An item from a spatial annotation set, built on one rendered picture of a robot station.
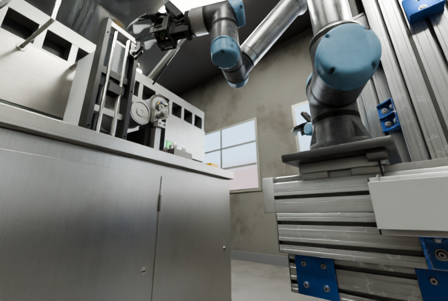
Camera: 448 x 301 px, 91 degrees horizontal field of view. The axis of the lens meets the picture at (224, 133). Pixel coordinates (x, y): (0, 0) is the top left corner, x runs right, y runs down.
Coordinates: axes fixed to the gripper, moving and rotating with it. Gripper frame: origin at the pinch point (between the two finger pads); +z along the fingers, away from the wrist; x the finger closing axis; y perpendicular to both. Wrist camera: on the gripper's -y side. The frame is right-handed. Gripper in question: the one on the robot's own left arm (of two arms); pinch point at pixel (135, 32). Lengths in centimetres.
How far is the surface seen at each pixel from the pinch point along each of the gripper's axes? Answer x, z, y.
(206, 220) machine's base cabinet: 62, -6, 50
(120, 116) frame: 22.8, 18.9, 15.6
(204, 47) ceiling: 224, 72, -260
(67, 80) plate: 26, 63, -15
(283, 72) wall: 259, -61, -205
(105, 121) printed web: 42, 46, 3
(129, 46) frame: 17.0, 18.8, -17.5
